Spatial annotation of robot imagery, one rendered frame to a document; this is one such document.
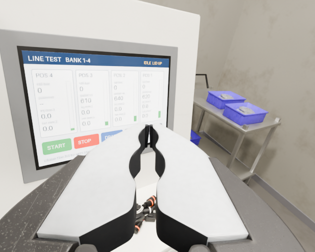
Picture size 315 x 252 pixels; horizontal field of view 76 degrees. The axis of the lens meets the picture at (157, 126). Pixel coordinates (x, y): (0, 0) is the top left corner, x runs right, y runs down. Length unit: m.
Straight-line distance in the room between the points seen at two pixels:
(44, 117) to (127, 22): 0.33
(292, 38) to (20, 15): 2.32
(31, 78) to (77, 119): 0.14
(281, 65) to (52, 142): 2.30
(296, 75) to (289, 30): 0.45
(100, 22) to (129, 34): 0.08
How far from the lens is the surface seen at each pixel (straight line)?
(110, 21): 0.60
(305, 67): 2.41
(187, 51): 0.74
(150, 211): 0.66
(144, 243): 0.63
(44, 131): 0.56
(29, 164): 0.59
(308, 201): 2.55
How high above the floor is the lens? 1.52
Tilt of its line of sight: 28 degrees down
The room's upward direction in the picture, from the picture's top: 11 degrees clockwise
